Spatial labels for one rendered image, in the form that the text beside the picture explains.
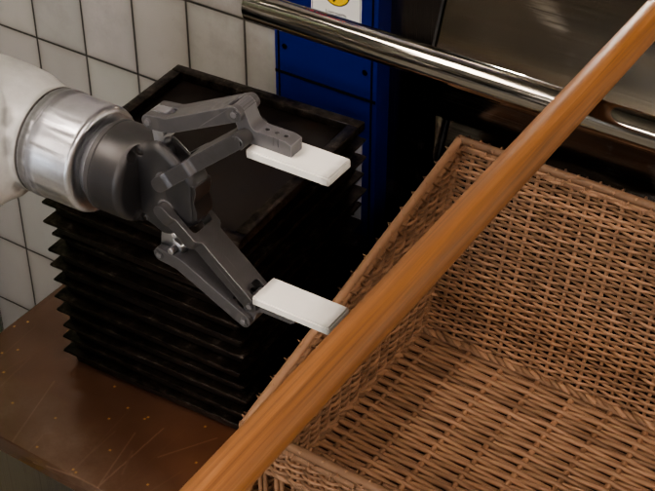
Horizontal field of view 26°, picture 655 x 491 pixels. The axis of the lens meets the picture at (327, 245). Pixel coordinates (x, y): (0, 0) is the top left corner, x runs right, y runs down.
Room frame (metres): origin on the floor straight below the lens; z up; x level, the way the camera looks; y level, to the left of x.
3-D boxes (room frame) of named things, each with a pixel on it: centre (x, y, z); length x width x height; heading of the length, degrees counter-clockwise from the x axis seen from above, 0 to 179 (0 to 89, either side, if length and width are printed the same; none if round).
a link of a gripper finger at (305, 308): (0.84, 0.02, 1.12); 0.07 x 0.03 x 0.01; 58
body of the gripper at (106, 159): (0.91, 0.13, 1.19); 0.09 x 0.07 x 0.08; 58
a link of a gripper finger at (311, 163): (0.84, 0.02, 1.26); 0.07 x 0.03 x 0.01; 58
